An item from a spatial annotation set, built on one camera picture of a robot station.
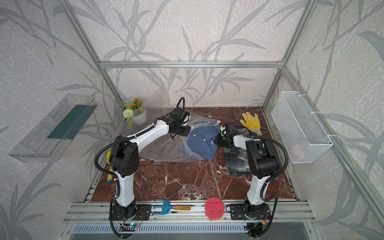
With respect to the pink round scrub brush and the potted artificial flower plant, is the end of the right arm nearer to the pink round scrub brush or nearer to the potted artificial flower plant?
the pink round scrub brush

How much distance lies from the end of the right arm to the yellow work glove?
0.25 meters

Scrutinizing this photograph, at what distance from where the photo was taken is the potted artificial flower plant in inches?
39.1

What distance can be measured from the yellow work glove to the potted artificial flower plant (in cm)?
73

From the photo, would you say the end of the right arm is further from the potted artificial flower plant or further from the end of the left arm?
the potted artificial flower plant

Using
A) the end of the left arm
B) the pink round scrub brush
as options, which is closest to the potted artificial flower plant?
the end of the left arm

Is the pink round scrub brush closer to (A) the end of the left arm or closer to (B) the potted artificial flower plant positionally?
(A) the end of the left arm

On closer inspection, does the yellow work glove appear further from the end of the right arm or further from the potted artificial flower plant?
the potted artificial flower plant

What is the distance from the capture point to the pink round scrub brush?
0.72 meters

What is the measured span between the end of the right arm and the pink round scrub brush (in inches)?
11.8

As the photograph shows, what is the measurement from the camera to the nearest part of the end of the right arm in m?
0.77

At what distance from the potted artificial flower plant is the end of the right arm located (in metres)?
0.54

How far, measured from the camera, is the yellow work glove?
1.07 m

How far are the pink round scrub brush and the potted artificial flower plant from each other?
0.69m
